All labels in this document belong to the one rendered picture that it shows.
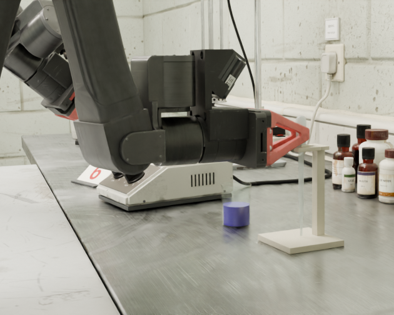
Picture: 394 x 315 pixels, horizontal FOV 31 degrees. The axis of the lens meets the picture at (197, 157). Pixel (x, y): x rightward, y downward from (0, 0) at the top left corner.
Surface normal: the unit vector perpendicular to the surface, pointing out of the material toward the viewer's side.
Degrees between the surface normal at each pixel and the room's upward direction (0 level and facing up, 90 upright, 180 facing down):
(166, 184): 90
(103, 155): 103
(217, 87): 90
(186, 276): 0
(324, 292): 0
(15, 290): 0
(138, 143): 90
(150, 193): 90
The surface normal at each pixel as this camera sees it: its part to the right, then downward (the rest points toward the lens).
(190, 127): 0.31, -0.55
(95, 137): -0.77, 0.33
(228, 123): 0.41, 0.11
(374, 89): -0.96, 0.06
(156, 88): 0.62, 0.10
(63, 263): -0.02, -0.99
